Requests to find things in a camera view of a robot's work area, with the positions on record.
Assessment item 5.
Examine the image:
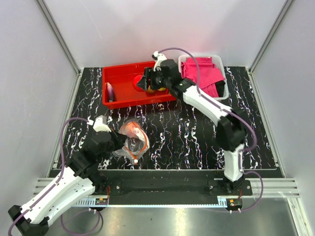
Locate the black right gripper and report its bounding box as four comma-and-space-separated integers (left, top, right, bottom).
137, 67, 170, 91

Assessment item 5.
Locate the red fake apple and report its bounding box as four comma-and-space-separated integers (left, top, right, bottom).
133, 75, 146, 92

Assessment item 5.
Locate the orange fake peach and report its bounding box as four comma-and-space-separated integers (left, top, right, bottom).
123, 122, 139, 138

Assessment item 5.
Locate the clear zip top bag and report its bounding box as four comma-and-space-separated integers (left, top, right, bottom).
112, 119, 150, 165

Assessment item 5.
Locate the purple fake eggplant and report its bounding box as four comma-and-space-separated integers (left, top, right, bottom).
106, 82, 115, 102

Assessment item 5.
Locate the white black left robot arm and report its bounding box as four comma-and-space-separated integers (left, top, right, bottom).
8, 130, 127, 236

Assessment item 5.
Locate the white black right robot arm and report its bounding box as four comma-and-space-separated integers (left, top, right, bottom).
137, 57, 246, 195

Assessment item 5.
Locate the red plastic tray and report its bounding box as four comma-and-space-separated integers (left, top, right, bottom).
102, 61, 176, 109

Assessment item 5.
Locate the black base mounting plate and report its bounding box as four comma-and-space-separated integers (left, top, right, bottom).
93, 169, 254, 205

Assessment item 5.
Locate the black marble pattern mat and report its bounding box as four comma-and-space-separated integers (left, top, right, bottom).
63, 66, 278, 170

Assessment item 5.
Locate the pink cloth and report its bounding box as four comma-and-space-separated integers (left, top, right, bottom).
181, 58, 225, 97

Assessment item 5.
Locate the white plastic basket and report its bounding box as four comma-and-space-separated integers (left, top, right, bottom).
178, 55, 229, 101

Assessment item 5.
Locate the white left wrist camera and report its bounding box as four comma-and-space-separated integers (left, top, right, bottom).
87, 115, 111, 133

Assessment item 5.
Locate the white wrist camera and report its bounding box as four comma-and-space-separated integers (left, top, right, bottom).
87, 115, 111, 133
152, 51, 167, 71

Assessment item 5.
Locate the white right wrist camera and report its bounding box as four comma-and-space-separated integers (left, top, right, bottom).
152, 51, 167, 71

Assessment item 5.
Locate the white slotted cable duct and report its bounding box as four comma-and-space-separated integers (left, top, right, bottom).
73, 198, 109, 208

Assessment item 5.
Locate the left aluminium frame post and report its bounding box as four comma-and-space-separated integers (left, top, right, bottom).
36, 0, 83, 74

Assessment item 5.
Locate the aluminium frame post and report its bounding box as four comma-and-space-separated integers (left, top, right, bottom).
248, 0, 296, 74
36, 0, 83, 74

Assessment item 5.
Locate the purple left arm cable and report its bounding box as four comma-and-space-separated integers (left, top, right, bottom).
7, 117, 92, 236

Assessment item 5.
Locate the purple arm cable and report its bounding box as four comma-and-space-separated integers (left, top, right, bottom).
158, 47, 264, 207
7, 117, 92, 236

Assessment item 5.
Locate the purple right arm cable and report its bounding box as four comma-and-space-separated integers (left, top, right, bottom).
158, 47, 264, 207

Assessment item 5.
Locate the right aluminium frame post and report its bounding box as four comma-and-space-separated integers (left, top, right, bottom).
248, 0, 296, 74

